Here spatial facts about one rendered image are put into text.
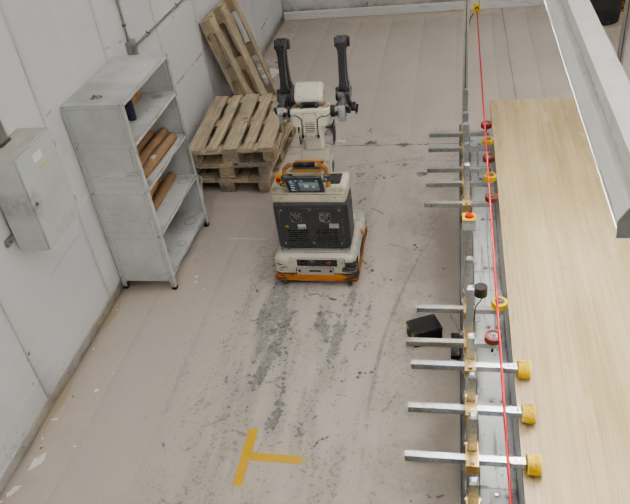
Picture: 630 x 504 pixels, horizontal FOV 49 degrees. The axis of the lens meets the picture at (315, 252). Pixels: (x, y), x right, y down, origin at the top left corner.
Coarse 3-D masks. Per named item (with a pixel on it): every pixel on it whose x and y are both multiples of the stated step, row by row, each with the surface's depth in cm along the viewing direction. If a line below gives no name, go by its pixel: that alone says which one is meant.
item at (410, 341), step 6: (408, 342) 337; (414, 342) 336; (420, 342) 336; (426, 342) 335; (432, 342) 334; (438, 342) 334; (444, 342) 333; (450, 342) 333; (456, 342) 332; (462, 342) 332; (480, 342) 330; (486, 348) 331; (492, 348) 330
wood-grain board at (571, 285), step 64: (512, 128) 492; (576, 128) 482; (512, 192) 425; (576, 192) 418; (512, 256) 374; (576, 256) 368; (512, 320) 334; (576, 320) 330; (576, 384) 298; (576, 448) 272
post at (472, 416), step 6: (468, 414) 261; (474, 414) 258; (468, 420) 260; (474, 420) 258; (468, 426) 260; (474, 426) 260; (468, 432) 262; (474, 432) 262; (468, 438) 264; (474, 438) 264; (468, 444) 267; (474, 444) 266; (468, 450) 269; (474, 450) 268; (468, 474) 278; (474, 474) 277; (468, 480) 280; (468, 486) 282
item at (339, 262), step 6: (294, 258) 502; (300, 258) 501; (306, 258) 500; (312, 258) 500; (318, 258) 499; (324, 258) 498; (330, 258) 497; (336, 258) 496; (342, 258) 495; (294, 264) 506; (300, 264) 505; (306, 264) 504; (312, 264) 503; (318, 264) 502; (324, 264) 501; (330, 264) 500; (336, 264) 499; (342, 264) 498
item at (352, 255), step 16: (352, 240) 510; (288, 256) 505; (304, 256) 503; (320, 256) 500; (336, 256) 498; (352, 256) 496; (288, 272) 513; (304, 272) 510; (320, 272) 507; (336, 272) 504; (352, 272) 502
